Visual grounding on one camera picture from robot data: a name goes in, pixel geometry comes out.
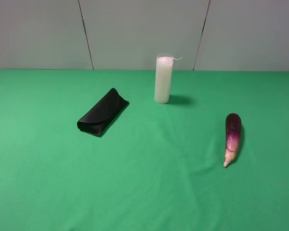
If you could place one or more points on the tall white glass candle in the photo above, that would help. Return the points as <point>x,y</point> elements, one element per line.
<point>164,67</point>

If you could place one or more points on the purple eggplant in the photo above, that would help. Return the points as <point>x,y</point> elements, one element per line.
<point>233,127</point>

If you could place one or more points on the black glasses case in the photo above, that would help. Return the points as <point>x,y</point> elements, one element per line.
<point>97,120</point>

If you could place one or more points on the green tablecloth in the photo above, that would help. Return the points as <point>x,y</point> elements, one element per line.
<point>158,167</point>

